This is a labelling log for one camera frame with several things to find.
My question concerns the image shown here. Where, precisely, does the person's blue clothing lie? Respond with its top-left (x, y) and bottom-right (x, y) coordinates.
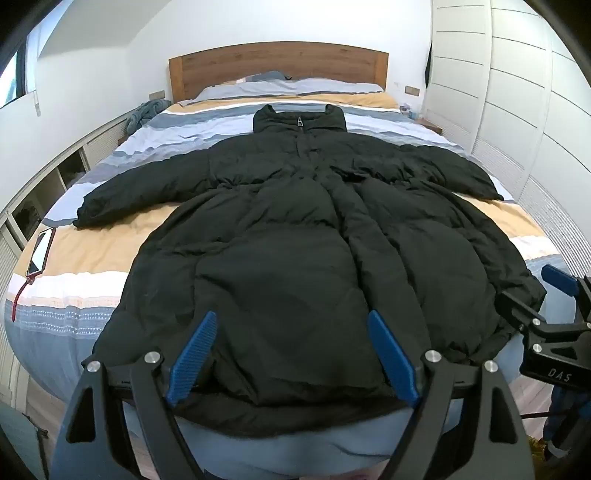
top-left (542, 384), bottom-right (591, 462)

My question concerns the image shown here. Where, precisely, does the wooden headboard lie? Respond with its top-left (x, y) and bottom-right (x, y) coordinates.
top-left (168, 41), bottom-right (389, 103)

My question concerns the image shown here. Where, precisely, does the dark blue pillow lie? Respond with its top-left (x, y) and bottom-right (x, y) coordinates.
top-left (240, 71), bottom-right (291, 84)

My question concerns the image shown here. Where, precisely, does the red cable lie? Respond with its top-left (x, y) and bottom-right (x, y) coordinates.
top-left (11, 272), bottom-right (41, 323)

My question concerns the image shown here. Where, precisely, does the low white shelf unit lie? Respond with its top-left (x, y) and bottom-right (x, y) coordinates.
top-left (0, 111), bottom-right (136, 278)

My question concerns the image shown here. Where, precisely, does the window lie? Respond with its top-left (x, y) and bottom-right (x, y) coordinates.
top-left (0, 25), bottom-right (38, 108)

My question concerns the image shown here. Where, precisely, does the white wardrobe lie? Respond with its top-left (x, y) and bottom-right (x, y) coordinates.
top-left (422, 0), bottom-right (591, 282)

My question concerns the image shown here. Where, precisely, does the crumpled blue blanket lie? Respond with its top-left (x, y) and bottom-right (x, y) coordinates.
top-left (124, 99), bottom-right (172, 136)

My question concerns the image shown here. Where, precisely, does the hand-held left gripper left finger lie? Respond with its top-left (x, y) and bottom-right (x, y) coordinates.
top-left (51, 310), bottom-right (219, 480)

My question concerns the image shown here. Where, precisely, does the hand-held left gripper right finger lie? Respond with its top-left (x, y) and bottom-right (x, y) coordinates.
top-left (366, 309), bottom-right (536, 480)

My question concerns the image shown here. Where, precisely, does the light blue pillow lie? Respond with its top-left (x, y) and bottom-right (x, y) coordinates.
top-left (189, 76), bottom-right (386, 100)

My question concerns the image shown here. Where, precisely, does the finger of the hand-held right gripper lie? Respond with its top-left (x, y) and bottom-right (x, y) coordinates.
top-left (541, 264), bottom-right (591, 324)
top-left (496, 288), bottom-right (591, 354)

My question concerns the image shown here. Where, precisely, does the smartphone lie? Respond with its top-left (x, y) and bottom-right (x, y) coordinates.
top-left (27, 228), bottom-right (57, 276)

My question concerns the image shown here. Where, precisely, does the black puffer coat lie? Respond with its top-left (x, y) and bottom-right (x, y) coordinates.
top-left (73, 104), bottom-right (548, 438)

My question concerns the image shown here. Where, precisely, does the bed with striped cover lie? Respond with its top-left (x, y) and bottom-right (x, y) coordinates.
top-left (4, 92), bottom-right (561, 480)

